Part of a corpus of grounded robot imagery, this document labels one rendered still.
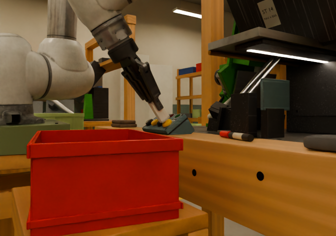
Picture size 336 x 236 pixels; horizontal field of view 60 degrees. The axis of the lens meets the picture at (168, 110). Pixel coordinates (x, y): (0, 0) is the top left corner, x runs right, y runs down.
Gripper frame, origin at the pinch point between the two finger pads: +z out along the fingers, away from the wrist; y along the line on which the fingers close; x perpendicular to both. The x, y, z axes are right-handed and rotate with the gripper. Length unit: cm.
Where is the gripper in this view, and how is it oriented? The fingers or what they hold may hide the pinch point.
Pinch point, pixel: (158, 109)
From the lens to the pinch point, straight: 79.7
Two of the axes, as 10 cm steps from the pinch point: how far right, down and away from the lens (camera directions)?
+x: 7.0, -5.7, 4.3
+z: 4.9, 8.2, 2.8
